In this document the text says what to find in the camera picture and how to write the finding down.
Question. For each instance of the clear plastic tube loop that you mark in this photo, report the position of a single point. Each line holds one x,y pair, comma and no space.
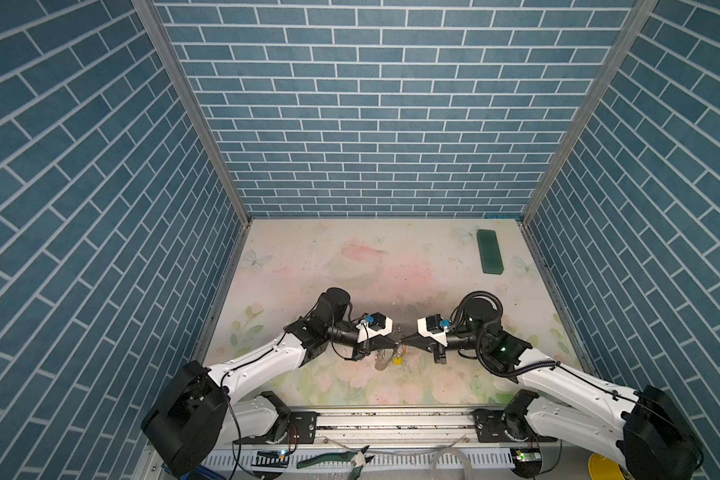
450,457

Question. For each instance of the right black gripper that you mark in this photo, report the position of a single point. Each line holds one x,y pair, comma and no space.
417,340

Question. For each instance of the yellow cup with screws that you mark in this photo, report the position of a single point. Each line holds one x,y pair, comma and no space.
602,468

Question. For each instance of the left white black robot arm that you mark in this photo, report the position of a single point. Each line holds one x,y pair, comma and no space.
203,407

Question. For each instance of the aluminium mounting rail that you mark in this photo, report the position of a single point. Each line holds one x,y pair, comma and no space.
402,440

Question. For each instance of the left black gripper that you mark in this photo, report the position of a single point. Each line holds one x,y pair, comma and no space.
363,349

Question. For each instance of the green handled pliers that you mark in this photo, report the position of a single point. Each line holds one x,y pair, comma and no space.
357,458

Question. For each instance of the wrist white camera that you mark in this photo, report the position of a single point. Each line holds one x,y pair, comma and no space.
436,327
370,325

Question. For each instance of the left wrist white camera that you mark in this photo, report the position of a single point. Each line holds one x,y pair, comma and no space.
370,325

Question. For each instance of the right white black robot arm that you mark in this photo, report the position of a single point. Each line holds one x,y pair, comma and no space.
642,431

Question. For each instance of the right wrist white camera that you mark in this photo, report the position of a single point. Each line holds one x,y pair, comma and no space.
436,327

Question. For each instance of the metal key organizer ring plate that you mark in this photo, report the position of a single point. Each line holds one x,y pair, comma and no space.
384,358

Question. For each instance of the green rectangular block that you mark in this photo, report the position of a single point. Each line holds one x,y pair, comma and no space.
489,252

